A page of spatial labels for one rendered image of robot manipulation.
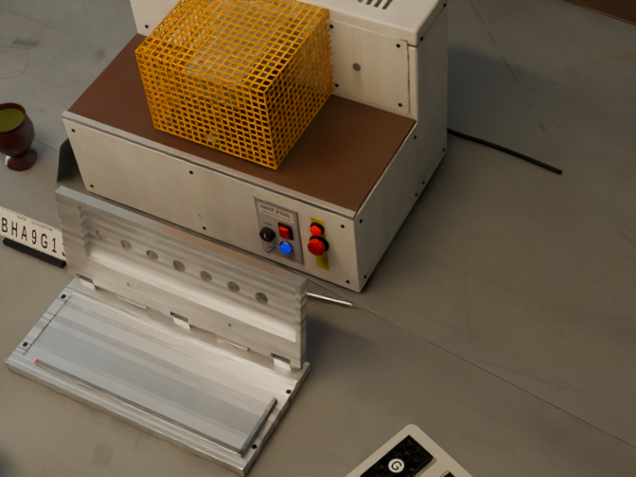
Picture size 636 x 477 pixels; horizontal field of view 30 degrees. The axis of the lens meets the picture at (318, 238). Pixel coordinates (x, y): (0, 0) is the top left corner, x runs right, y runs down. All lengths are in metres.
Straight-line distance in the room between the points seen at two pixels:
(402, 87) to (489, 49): 0.48
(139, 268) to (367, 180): 0.39
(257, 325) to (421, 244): 0.35
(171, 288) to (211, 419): 0.22
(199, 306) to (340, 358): 0.24
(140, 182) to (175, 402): 0.41
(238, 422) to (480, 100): 0.80
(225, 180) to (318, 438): 0.43
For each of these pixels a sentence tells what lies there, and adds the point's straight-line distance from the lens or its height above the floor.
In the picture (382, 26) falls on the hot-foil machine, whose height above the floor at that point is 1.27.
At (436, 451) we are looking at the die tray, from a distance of 1.77.
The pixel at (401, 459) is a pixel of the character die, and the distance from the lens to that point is 1.75.
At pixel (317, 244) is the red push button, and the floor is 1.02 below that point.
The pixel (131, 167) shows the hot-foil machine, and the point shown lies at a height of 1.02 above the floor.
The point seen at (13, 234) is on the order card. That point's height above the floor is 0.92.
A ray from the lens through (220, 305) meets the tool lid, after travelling 1.84.
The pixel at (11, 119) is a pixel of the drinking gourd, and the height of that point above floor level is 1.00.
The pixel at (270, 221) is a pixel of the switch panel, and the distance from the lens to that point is 1.90.
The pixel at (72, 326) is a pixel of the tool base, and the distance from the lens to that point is 1.97.
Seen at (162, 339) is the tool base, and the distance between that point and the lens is 1.91.
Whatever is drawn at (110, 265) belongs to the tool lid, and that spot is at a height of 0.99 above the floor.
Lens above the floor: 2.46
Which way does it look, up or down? 50 degrees down
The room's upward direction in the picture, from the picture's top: 7 degrees counter-clockwise
